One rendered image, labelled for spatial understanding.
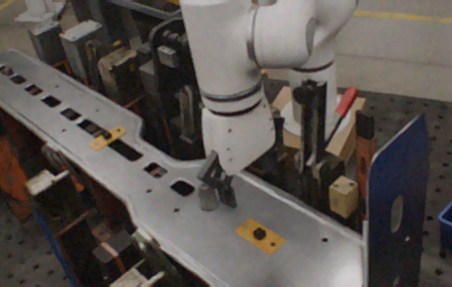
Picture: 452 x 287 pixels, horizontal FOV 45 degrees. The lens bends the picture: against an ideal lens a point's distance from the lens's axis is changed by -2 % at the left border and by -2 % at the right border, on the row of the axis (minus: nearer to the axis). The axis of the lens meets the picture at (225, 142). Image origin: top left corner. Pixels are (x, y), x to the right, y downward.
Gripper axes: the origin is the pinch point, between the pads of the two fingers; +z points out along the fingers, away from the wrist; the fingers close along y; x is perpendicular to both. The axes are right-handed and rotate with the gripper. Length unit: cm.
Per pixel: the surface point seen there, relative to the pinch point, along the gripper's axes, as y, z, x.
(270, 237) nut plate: -0.7, 11.7, 1.7
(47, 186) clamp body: 18.6, 7.9, -38.1
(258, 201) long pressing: -5.8, 12.0, -6.0
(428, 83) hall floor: -192, 112, -77
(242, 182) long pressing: -7.6, 12.0, -11.8
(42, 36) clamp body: -14, 7, -102
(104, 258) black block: 19.9, 13.0, -18.5
